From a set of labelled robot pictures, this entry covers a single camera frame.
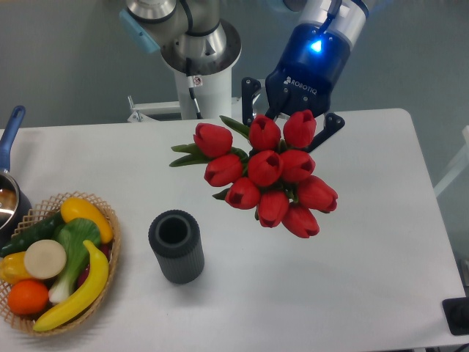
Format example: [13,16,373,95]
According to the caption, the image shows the red tulip bouquet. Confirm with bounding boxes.
[170,109,339,238]

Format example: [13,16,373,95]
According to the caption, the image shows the white frame at right edge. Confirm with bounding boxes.
[434,125,468,197]

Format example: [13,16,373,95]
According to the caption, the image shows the dark grey ribbed vase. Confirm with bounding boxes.
[148,210,204,285]

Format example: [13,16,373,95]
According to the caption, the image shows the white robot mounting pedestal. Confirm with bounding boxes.
[128,67,241,122]

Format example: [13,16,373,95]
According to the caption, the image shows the beige round mushroom slice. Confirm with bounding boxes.
[23,240,67,279]

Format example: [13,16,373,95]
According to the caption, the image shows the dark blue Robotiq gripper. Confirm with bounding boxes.
[241,23,350,153]

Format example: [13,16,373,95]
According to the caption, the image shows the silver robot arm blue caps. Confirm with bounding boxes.
[119,1,374,152]

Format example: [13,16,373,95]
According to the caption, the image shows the yellow banana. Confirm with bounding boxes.
[33,240,109,332]

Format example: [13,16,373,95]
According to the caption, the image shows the green cucumber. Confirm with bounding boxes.
[1,212,64,257]

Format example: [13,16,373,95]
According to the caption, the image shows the black device at table edge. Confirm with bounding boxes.
[442,297,468,336]

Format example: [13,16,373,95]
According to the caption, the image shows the green bok choy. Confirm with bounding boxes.
[49,218,101,305]

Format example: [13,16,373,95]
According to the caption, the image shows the blue handled saucepan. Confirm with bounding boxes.
[1,106,31,246]

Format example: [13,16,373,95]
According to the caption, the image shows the woven wicker basket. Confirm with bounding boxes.
[1,191,121,337]

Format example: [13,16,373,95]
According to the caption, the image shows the yellow squash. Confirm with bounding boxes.
[60,197,114,243]

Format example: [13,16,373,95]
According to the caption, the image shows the yellow bell pepper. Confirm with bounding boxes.
[1,252,33,285]

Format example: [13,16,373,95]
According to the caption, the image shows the orange fruit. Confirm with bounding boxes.
[7,279,48,315]

